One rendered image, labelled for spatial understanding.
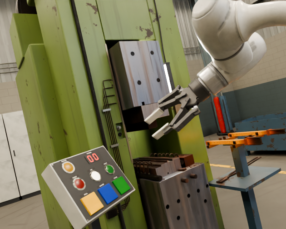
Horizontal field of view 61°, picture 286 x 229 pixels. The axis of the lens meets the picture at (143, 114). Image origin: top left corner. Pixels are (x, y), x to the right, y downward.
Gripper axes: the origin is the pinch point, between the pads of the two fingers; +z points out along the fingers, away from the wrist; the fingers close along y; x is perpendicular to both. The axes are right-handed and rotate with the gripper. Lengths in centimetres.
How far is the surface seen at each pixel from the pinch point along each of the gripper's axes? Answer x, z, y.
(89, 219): -6.8, 43.3, -9.5
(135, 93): -30, 11, 55
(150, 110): -42, 12, 49
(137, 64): -26, 0, 69
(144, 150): -89, 46, 63
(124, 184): -26.8, 36.4, 6.8
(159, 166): -59, 29, 24
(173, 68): -63, -14, 86
